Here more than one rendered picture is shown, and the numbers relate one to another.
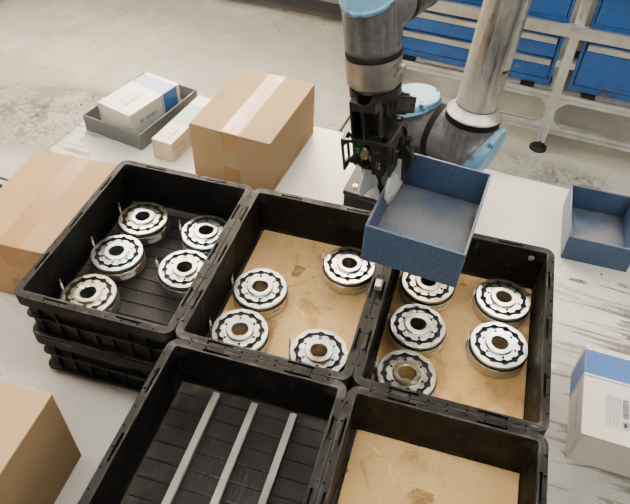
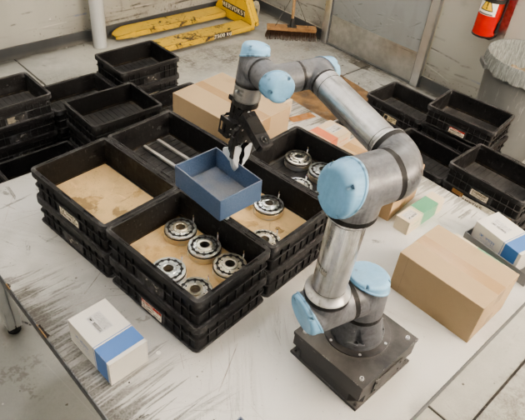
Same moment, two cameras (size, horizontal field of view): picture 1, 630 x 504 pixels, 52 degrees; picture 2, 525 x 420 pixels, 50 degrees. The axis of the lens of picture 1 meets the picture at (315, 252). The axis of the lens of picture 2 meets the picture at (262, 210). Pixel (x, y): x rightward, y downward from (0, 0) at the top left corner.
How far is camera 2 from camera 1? 188 cm
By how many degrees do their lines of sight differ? 76
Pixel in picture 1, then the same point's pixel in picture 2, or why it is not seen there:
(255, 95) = (470, 267)
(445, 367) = (177, 253)
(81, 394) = not seen: hidden behind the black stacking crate
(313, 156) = (431, 328)
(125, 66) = not seen: outside the picture
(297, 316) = (247, 217)
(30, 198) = not seen: hidden behind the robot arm
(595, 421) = (104, 308)
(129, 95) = (506, 227)
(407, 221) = (227, 187)
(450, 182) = (236, 202)
